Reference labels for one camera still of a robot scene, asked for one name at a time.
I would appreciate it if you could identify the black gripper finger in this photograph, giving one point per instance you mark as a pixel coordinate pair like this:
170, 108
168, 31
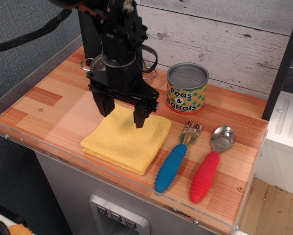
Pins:
141, 112
104, 102

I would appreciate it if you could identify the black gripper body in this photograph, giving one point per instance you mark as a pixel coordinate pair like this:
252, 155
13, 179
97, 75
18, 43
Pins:
125, 84

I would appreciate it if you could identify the yellow towel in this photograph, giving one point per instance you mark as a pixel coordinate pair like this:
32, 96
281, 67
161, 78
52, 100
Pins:
118, 141

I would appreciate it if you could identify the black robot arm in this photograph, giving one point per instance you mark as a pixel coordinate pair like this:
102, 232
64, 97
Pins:
121, 33

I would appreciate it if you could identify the small steel pot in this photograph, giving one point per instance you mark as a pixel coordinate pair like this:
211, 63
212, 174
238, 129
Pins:
97, 64

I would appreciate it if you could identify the peas and carrots can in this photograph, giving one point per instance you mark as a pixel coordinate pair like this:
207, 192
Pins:
186, 87

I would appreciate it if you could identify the clear acrylic table guard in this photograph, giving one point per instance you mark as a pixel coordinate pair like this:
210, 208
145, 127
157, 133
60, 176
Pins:
52, 111

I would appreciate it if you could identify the grey toy fridge cabinet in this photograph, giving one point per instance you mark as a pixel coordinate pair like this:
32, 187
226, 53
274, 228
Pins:
95, 205

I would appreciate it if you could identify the white cabinet at right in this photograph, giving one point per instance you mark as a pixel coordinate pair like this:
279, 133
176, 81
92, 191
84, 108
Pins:
274, 165

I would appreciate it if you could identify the orange object bottom left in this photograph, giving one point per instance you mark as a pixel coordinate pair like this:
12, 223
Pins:
19, 229

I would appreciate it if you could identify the blue handled fork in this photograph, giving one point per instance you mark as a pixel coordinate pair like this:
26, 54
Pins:
171, 165

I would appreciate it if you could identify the black vertical post left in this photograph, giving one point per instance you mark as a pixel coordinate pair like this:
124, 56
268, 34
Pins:
90, 37

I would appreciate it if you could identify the black vertical post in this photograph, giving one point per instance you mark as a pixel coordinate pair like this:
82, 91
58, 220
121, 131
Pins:
90, 37
279, 80

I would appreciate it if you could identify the red handled spoon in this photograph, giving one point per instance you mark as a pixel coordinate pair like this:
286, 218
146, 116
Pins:
221, 140

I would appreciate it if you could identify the black vertical post right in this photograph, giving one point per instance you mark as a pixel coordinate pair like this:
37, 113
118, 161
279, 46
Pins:
279, 80

